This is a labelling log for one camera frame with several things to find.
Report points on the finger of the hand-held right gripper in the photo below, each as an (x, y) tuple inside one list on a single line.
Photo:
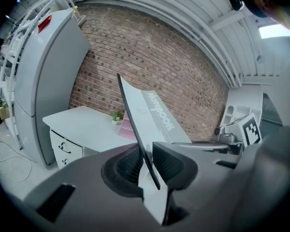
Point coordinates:
[(207, 146)]

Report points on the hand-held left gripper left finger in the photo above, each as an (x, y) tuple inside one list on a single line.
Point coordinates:
[(87, 192)]

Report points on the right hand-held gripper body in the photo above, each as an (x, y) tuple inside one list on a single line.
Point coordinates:
[(250, 130)]

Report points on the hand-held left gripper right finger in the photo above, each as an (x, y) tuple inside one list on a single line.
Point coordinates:
[(198, 192)]

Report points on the grey and white notebook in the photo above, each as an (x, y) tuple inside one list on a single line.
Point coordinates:
[(149, 120)]

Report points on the pink desk organizer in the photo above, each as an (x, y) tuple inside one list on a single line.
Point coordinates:
[(126, 129)]

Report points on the white desk with drawers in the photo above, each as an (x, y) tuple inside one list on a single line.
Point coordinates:
[(87, 129)]

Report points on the white cubby shelf unit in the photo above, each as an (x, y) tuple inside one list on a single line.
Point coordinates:
[(244, 105)]

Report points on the dark glass door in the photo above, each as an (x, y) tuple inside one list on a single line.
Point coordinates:
[(271, 110)]

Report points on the person's grey clothing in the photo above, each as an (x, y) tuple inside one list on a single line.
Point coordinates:
[(273, 178)]

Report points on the small green potted plant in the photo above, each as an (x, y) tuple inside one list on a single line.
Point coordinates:
[(116, 117)]

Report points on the rectangular ceiling light panel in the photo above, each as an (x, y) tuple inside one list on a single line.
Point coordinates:
[(276, 31)]

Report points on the cardboard box with plant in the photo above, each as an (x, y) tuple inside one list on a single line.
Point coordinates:
[(3, 111)]

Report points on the grey refrigerator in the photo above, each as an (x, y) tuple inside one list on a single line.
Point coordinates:
[(50, 81)]

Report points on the white metal shelving rack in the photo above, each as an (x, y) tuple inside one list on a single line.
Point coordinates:
[(13, 57)]

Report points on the red folded item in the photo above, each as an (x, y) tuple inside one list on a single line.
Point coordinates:
[(44, 24)]

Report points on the white stepladder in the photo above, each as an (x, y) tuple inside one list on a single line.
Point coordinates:
[(73, 6)]

